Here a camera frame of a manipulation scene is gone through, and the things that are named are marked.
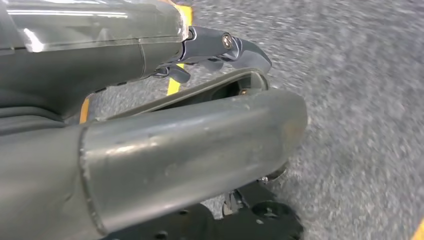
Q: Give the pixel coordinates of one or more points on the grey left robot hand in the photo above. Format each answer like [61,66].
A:
[165,149]

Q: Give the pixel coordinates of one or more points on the yellow floor tape square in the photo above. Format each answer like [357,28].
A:
[174,86]

